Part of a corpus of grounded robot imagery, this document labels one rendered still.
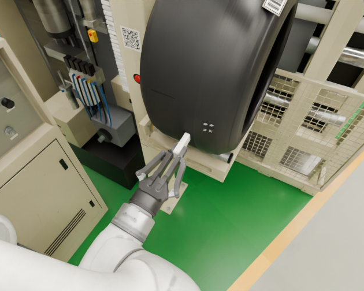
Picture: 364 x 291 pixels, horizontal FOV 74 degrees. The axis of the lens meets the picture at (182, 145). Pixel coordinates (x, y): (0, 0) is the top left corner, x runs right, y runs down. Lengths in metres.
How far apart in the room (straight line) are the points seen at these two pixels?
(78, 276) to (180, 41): 0.48
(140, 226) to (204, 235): 1.18
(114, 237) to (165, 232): 1.18
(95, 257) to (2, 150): 0.66
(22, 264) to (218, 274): 1.40
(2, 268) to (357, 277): 1.85
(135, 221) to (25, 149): 0.65
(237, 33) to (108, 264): 0.52
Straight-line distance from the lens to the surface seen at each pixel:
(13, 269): 0.39
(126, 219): 0.57
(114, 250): 0.54
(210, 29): 0.57
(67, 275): 0.39
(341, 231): 2.03
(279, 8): 0.60
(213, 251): 1.71
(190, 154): 0.96
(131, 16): 0.85
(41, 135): 1.12
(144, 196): 0.58
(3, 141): 1.10
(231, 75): 0.55
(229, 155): 0.90
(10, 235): 0.91
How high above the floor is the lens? 1.65
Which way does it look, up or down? 53 degrees down
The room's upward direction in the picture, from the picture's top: straight up
